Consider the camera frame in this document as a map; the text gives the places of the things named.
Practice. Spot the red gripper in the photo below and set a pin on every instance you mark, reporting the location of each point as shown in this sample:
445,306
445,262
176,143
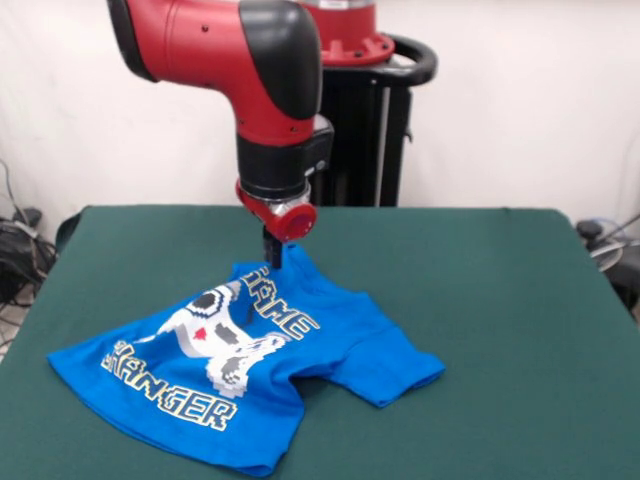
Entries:
292,222

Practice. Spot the blue printed t-shirt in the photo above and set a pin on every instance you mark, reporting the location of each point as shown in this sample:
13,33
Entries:
200,390

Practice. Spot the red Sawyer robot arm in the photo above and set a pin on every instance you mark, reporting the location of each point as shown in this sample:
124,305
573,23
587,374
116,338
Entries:
225,55

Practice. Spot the dark green table cloth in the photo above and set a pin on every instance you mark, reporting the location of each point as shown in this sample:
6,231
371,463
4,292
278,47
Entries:
500,350

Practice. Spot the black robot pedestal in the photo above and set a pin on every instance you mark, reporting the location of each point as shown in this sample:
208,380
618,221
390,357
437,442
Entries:
370,135

